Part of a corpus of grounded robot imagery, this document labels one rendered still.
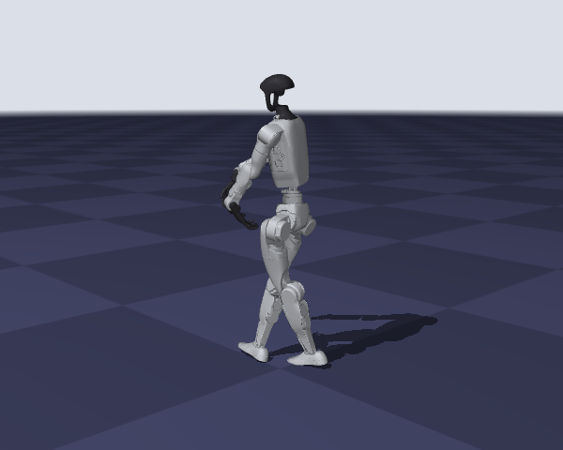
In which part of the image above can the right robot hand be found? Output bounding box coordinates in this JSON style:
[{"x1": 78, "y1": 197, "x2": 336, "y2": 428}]
[{"x1": 221, "y1": 169, "x2": 238, "y2": 210}]

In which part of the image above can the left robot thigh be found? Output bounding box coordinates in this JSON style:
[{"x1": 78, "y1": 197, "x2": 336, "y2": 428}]
[{"x1": 260, "y1": 213, "x2": 305, "y2": 301}]

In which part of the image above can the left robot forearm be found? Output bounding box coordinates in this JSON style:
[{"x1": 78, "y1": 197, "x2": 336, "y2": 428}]
[{"x1": 224, "y1": 164, "x2": 252, "y2": 211}]

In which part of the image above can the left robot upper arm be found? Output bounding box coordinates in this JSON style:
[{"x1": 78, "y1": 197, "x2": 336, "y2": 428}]
[{"x1": 242, "y1": 124, "x2": 284, "y2": 180}]

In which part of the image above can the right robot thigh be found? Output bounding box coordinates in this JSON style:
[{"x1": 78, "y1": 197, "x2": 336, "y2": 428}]
[{"x1": 266, "y1": 214, "x2": 316, "y2": 296}]

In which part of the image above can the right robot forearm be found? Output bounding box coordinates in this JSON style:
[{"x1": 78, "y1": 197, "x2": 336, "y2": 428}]
[{"x1": 236, "y1": 158, "x2": 266, "y2": 178}]

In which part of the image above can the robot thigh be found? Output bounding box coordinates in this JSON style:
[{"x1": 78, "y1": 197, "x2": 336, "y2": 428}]
[
  {"x1": 266, "y1": 214, "x2": 316, "y2": 296},
  {"x1": 260, "y1": 213, "x2": 305, "y2": 301}
]

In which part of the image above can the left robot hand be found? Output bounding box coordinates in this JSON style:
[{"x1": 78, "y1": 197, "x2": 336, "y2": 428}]
[{"x1": 229, "y1": 202, "x2": 259, "y2": 230}]

